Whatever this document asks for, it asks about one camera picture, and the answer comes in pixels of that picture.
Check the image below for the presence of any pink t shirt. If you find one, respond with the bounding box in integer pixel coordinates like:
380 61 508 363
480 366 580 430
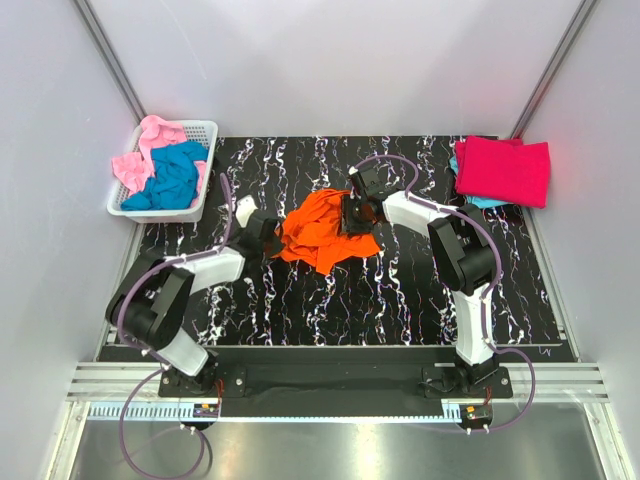
111 115 187 195

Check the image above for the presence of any folded magenta t shirt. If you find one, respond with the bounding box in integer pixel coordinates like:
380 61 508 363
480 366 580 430
454 136 551 209

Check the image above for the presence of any purple cable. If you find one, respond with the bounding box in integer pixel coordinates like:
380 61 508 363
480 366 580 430
114 172 236 477
349 153 537 435

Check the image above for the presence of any white plastic basket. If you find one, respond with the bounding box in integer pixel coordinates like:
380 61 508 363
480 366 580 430
107 115 218 224

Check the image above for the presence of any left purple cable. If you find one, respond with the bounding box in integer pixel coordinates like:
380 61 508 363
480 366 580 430
114 172 236 477

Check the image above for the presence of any folded light blue t shirt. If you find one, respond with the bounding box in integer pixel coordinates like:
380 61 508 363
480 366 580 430
449 156 507 209

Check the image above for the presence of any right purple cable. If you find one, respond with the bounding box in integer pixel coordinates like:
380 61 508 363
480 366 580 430
349 153 537 435

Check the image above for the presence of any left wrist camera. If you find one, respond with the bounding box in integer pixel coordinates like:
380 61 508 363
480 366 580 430
235 195 257 228

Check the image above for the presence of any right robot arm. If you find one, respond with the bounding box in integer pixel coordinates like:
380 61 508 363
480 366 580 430
338 167 501 397

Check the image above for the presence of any aluminium front rail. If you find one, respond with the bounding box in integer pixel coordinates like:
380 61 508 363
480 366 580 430
67 361 608 402

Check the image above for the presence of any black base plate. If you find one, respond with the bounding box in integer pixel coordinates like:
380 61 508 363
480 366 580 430
159 346 514 421

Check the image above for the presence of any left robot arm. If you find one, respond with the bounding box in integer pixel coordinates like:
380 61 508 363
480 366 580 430
105 210 283 396

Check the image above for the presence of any orange t shirt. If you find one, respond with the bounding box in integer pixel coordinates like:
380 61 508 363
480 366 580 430
275 189 380 275

